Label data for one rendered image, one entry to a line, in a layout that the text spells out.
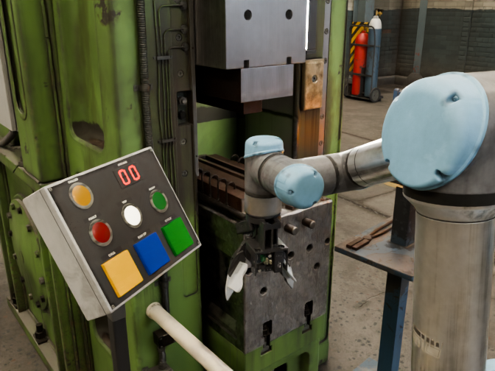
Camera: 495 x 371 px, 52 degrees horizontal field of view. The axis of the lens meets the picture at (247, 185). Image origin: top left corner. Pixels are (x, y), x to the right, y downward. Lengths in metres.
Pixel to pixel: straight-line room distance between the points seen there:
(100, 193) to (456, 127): 0.79
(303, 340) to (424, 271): 1.32
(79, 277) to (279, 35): 0.87
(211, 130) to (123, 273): 1.03
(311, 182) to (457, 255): 0.35
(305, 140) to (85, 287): 1.05
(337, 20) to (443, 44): 8.57
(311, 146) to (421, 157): 1.35
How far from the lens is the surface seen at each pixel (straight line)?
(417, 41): 10.78
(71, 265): 1.08
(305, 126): 1.84
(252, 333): 1.70
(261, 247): 1.02
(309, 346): 1.97
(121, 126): 1.43
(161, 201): 1.23
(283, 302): 1.73
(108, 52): 1.42
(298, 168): 0.87
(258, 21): 1.46
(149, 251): 1.15
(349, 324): 2.72
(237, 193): 1.57
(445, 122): 0.53
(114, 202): 1.14
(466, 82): 0.56
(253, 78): 1.47
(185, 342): 1.51
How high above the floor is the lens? 1.53
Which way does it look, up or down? 20 degrees down
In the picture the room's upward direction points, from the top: straight up
